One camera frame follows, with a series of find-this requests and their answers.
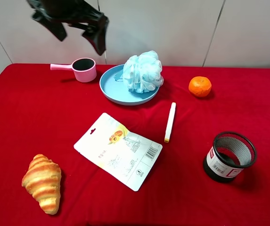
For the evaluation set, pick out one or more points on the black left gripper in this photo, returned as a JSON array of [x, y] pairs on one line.
[[75, 13]]

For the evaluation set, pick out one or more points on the blue white mesh bath sponge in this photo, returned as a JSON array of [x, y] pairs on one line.
[[141, 73]]

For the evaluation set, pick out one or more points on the light blue plate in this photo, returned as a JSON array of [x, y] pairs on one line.
[[117, 92]]

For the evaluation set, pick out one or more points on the red velvet tablecloth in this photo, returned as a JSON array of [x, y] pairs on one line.
[[46, 112]]

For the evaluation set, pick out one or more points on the white marker with yellow caps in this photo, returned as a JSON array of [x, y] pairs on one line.
[[170, 122]]

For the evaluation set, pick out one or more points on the orange tangerine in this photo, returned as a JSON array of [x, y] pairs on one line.
[[200, 86]]

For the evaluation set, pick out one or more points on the white snack pouch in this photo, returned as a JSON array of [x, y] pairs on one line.
[[125, 155]]

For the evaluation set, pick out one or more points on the toy croissant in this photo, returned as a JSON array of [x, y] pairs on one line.
[[42, 182]]

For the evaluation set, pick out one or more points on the black mesh pen holder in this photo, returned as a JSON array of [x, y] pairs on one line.
[[229, 155]]

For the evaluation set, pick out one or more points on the pink cup with handle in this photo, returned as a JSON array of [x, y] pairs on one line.
[[84, 69]]

